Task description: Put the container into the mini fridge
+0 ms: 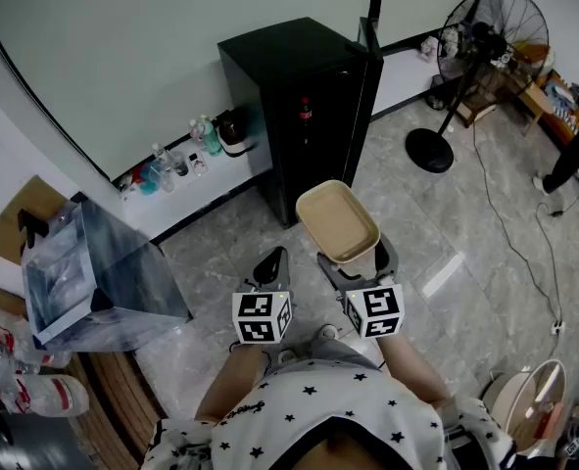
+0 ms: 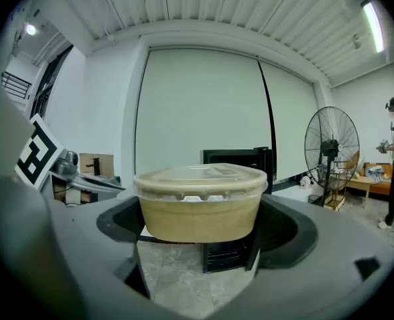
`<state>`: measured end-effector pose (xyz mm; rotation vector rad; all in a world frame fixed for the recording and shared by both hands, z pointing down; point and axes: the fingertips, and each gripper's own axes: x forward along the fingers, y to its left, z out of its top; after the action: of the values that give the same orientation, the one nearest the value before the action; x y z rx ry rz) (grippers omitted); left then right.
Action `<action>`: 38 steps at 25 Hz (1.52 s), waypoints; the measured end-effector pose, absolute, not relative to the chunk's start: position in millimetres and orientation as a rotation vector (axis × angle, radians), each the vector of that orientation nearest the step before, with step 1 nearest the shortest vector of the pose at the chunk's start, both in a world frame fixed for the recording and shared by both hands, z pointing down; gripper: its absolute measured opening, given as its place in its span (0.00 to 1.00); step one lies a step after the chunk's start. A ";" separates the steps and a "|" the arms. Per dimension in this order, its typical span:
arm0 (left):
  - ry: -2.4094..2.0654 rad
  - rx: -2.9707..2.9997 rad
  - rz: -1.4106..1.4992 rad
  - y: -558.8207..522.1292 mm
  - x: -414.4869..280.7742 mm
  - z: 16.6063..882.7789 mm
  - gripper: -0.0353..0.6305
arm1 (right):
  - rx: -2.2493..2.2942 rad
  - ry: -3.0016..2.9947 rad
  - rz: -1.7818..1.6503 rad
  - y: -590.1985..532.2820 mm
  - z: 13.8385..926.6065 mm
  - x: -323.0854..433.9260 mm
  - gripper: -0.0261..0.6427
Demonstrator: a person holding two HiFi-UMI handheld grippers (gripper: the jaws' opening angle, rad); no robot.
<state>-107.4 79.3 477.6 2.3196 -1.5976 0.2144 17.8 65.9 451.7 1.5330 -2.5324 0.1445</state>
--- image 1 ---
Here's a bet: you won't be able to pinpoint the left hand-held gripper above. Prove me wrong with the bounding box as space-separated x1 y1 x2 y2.
230 246 294 346

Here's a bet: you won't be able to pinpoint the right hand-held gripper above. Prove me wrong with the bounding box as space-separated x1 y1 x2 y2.
316 235 406 340

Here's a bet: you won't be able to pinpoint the beige rectangular tray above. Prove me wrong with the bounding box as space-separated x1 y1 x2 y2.
295 179 381 266

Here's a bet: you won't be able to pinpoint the black mini fridge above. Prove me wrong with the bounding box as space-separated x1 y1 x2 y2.
217 16 386 229

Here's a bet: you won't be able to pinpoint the person's right forearm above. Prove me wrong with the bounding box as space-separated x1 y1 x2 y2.
376 330 455 410

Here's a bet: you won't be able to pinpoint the person's left forearm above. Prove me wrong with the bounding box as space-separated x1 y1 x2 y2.
194 343 266 423

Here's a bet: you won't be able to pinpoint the person's grey shorts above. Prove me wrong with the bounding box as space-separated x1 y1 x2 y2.
264 336 384 377

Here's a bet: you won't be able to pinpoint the black standing floor fan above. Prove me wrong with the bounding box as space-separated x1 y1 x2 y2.
405 0 550 174

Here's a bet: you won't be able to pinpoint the person's white star print shirt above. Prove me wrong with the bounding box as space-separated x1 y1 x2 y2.
141 358 515 470

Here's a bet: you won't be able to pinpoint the cup with dark drink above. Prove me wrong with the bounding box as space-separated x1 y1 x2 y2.
170 150 191 178

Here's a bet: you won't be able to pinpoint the black kettle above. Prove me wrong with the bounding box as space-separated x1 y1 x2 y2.
217 108 257 159

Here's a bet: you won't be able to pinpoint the green plastic bottle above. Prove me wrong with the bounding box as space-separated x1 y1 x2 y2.
198 114 224 158

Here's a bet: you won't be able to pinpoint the clear plastic storage bin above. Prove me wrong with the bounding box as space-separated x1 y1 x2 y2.
20 191 193 353

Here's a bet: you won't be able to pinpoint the blue plastic cup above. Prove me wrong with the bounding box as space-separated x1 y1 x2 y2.
139 162 166 196

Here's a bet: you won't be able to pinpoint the tall clear plastic bottle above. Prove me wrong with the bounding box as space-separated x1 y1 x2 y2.
151 143 173 176

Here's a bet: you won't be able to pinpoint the red and white packet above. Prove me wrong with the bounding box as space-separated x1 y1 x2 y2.
117 167 141 191

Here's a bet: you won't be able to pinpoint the brown wooden board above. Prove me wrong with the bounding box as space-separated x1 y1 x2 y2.
67 350 169 465

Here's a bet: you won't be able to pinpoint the small wooden stool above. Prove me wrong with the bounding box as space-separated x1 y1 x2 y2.
453 65 500 129

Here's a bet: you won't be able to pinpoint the white round fan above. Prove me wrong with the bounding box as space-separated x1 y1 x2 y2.
482 358 567 455

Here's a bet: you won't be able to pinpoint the pink plush toy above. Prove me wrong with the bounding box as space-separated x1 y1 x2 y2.
419 35 441 64

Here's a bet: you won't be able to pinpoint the wooden table with clutter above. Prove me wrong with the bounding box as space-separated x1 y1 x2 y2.
517 69 579 147

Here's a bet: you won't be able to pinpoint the clear bottle with red label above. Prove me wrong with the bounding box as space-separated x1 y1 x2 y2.
0 326 72 377
0 373 90 418

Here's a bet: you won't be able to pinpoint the black floor cable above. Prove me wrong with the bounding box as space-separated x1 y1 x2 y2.
471 115 564 323

